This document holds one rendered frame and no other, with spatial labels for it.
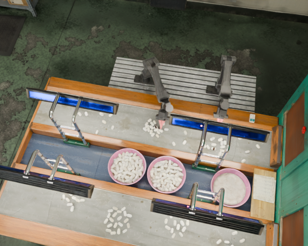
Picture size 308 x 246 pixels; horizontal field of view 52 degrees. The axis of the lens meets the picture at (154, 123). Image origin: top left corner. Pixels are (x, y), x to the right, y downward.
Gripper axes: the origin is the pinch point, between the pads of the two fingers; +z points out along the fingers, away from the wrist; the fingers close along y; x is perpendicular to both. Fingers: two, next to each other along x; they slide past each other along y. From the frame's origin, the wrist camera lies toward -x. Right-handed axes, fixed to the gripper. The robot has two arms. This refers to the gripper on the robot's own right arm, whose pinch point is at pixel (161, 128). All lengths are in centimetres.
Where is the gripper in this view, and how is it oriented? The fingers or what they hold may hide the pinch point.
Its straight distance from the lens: 234.1
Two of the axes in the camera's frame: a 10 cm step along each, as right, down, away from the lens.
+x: 1.5, -2.2, 9.6
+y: 9.8, 1.9, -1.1
